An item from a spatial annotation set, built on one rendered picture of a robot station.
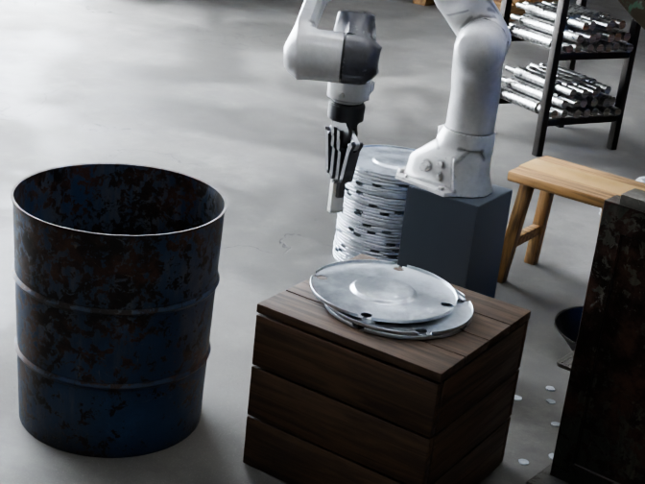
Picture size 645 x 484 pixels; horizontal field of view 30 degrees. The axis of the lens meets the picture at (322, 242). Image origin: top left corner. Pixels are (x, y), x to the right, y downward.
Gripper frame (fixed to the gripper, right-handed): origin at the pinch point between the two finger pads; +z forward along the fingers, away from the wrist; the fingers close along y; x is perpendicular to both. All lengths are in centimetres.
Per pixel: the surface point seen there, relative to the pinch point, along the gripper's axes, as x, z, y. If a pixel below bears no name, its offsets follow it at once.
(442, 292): 11.4, 11.5, 26.8
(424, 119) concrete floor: 153, 47, -205
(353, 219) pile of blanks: 44, 33, -67
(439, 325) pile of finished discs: 3.5, 12.4, 38.4
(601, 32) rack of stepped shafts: 195, -2, -154
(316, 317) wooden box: -16.8, 13.5, 27.6
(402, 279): 6.5, 11.5, 19.4
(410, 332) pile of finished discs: -4.3, 11.9, 40.8
